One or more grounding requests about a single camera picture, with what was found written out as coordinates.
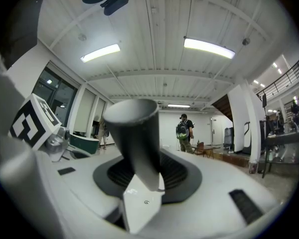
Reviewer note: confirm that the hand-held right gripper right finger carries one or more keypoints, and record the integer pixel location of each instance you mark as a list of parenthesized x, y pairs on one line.
[(214, 183)]

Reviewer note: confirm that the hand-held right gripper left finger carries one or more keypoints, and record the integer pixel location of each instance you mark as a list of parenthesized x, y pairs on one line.
[(72, 195)]

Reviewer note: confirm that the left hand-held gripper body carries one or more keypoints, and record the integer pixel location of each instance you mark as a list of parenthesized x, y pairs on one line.
[(30, 126)]

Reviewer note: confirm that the long wooden table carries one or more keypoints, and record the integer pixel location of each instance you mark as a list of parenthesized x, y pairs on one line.
[(209, 147)]

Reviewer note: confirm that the dark glass window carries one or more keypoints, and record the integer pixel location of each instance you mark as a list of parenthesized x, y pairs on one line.
[(62, 101)]

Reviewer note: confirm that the grey wheeled bin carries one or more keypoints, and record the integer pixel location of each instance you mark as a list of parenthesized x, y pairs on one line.
[(228, 138)]

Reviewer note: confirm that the white roller blind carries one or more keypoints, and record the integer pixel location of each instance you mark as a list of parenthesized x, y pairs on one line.
[(84, 111), (99, 111)]

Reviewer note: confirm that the wooden staircase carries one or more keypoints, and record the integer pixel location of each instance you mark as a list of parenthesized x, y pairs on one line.
[(225, 108)]

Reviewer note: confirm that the long ceiling light panel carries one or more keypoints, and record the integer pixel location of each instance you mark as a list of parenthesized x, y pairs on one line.
[(99, 53), (179, 106), (209, 47)]

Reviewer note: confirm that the black framed glass table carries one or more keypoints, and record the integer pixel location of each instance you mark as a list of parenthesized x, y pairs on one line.
[(289, 136)]

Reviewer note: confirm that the round ceiling sensor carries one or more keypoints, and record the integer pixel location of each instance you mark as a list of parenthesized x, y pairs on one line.
[(246, 41)]

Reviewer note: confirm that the black head-mounted camera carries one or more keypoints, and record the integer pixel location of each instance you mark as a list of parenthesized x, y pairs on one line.
[(115, 2)]

